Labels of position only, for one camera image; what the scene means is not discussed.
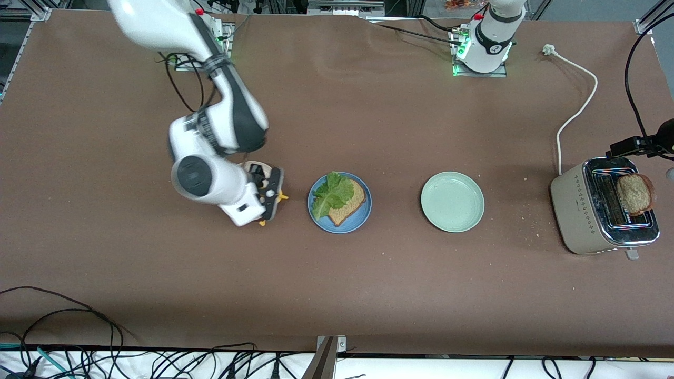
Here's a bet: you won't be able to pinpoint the beige round plate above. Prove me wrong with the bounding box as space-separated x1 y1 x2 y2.
238 161 276 182

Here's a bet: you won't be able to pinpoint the brown table cover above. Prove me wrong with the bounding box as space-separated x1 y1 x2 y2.
0 9 674 358

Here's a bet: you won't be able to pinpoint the beige two-slot toaster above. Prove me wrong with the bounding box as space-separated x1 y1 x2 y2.
550 156 661 261

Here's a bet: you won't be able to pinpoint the brown bread slice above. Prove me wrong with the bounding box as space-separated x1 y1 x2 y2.
326 179 368 227
616 173 656 216

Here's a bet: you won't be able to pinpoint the green lettuce leaf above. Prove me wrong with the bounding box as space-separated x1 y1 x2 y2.
311 172 355 221

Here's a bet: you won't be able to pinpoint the black cable to arm base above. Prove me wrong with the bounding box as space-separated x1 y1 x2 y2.
369 15 465 47

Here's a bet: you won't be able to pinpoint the teal cable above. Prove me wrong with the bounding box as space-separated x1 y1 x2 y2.
0 342 74 379

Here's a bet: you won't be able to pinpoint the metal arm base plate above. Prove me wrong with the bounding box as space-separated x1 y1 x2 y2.
174 21 233 72
451 29 509 78

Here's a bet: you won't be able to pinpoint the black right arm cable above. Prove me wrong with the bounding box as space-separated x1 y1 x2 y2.
164 50 217 114

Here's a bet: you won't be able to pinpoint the thin black hanging cables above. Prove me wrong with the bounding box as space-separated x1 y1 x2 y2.
503 356 598 379

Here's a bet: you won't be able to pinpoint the pale green round plate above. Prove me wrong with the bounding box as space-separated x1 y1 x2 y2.
420 172 485 233

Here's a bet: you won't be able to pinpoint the tangled black cable bundle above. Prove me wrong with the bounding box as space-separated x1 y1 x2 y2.
0 341 369 379

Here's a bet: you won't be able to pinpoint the long looped black cable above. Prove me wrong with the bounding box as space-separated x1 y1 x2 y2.
0 287 138 379

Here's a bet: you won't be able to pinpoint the dark aluminium strut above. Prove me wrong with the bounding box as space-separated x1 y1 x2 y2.
302 337 338 379

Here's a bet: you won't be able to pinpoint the aluminium profile corner piece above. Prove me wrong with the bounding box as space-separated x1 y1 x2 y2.
0 0 69 22

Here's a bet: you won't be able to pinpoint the yellow squeeze bottle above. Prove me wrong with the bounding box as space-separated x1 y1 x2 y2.
257 191 290 227

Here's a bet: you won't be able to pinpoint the blue round plate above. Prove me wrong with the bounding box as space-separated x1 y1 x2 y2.
308 172 373 234

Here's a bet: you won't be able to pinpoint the silver aluminium frame bar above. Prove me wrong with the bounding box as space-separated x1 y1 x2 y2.
307 0 385 15

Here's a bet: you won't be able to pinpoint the white toaster power cable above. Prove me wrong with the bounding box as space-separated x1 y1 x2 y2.
542 44 599 175

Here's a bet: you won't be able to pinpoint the small silver metal bracket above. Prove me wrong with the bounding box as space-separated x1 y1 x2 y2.
316 335 347 352

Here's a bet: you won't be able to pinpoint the slanted aluminium profile with bracket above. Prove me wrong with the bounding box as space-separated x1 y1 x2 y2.
633 0 674 35

